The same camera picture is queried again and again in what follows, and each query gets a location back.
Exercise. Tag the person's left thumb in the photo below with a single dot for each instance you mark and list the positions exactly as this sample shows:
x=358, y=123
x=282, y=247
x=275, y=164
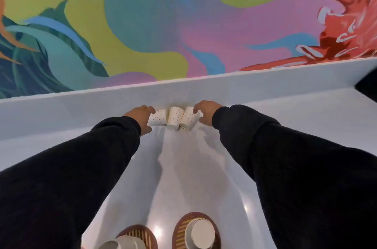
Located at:
x=146, y=131

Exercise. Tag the black object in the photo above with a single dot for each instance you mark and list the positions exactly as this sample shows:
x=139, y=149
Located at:
x=368, y=85

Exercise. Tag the person's left forearm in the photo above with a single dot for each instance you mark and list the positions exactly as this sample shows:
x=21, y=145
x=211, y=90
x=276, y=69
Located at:
x=73, y=181

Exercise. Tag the person's right hand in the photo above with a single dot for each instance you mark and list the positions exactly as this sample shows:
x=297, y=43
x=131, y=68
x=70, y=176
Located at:
x=209, y=110

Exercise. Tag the round brown woven coaster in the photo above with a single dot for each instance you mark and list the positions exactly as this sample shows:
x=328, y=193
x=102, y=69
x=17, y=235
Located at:
x=178, y=229
x=141, y=231

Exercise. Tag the person's right forearm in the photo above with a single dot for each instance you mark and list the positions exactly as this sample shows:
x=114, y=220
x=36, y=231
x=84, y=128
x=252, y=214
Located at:
x=300, y=181

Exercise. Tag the person's right thumb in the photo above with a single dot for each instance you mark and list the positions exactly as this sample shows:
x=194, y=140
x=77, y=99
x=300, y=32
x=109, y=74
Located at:
x=206, y=121

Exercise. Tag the white red-dotted paper cup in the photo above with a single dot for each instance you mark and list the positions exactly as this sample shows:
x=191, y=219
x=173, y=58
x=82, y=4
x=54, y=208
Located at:
x=175, y=118
x=158, y=118
x=189, y=119

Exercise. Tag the person's left hand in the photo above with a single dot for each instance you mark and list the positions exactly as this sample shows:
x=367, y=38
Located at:
x=140, y=117

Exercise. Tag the white ceramic bowl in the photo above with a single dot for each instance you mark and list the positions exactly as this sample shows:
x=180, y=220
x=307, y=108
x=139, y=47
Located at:
x=126, y=243
x=201, y=233

